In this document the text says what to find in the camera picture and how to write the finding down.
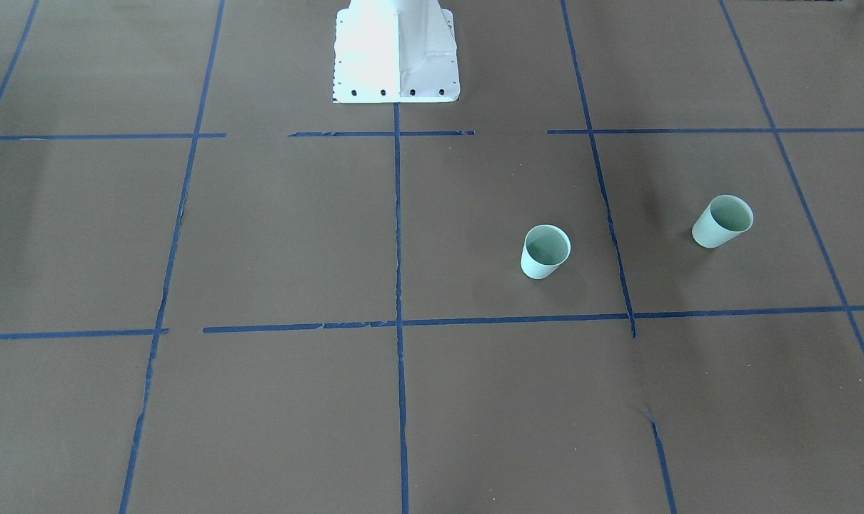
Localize light green cup upright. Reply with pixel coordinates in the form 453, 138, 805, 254
520, 224, 572, 280

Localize blue tape centre vertical line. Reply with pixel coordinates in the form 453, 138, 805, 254
393, 102, 410, 513

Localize blue tape vertical line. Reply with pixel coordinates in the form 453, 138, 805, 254
118, 1, 226, 513
560, 1, 678, 513
393, 102, 410, 513

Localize light green cup tilted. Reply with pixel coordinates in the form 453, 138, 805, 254
692, 194, 755, 248

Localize blue tape upper horizontal line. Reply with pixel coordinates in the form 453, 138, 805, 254
0, 127, 864, 142

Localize blue tape horizontal line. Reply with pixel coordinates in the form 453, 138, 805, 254
0, 305, 864, 341
0, 127, 864, 142

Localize blue tape lower horizontal line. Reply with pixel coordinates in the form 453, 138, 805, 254
0, 305, 864, 341

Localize blue tape far line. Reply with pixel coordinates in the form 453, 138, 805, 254
0, 0, 40, 162
718, 1, 864, 358

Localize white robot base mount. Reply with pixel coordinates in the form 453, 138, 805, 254
331, 1, 461, 104

